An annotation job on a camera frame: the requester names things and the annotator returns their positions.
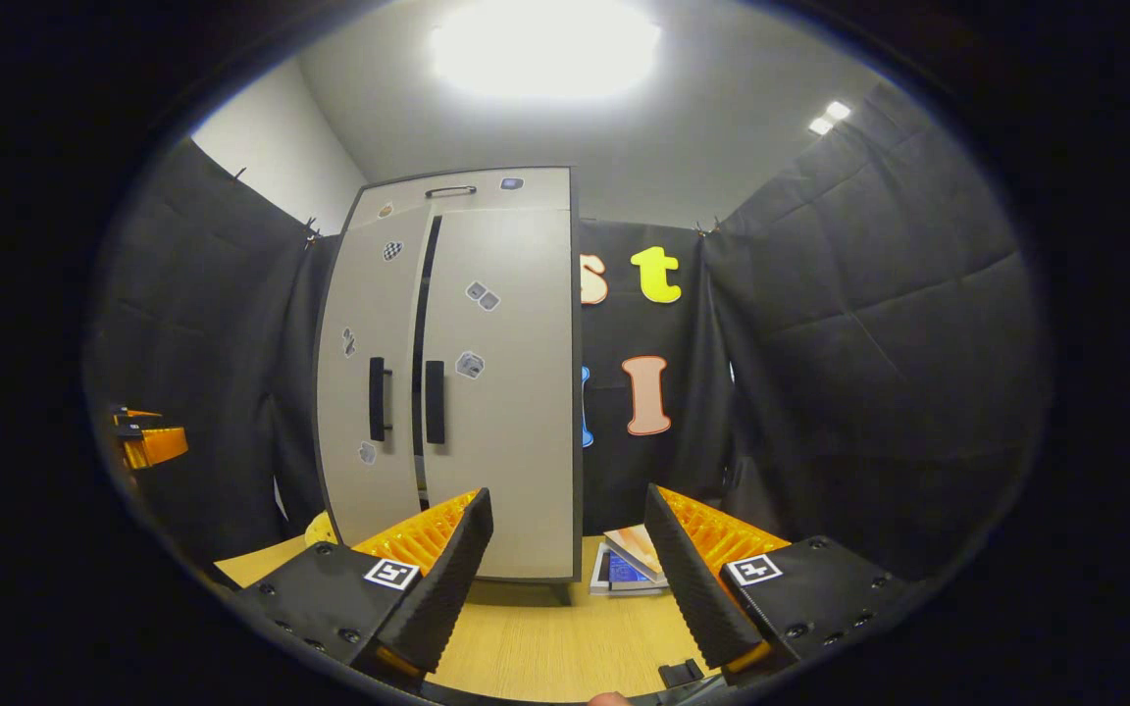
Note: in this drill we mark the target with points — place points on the white shoe cabinet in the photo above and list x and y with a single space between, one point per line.
526 191

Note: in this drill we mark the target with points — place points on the beige book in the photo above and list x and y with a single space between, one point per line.
639 544

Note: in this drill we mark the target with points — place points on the white cabinet door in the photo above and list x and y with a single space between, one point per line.
359 294
516 441

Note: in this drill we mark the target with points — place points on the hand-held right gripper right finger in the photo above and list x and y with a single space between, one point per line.
688 588

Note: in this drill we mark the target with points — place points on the yellow plush toy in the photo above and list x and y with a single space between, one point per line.
320 531

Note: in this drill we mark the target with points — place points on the small ceiling light panel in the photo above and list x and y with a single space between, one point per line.
830 118

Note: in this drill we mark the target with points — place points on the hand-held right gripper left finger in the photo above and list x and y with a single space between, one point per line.
442 588

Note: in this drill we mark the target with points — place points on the large ceiling light panel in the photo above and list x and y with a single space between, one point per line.
545 49

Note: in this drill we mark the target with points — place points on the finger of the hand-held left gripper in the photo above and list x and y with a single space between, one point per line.
158 446
138 419

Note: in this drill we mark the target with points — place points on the blue book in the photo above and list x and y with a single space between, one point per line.
624 571

